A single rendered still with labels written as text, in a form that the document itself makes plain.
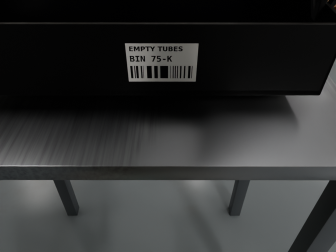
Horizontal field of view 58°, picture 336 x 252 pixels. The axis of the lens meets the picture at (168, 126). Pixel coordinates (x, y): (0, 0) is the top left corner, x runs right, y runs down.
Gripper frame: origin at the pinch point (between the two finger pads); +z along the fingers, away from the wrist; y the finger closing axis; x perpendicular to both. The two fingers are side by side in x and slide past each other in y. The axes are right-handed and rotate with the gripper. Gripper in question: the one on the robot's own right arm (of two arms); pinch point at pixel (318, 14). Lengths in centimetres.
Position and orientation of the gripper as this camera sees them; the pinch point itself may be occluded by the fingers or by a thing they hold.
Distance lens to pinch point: 53.3
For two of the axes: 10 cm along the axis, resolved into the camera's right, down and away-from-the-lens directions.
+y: -10.0, 0.1, 0.0
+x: 0.1, 6.8, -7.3
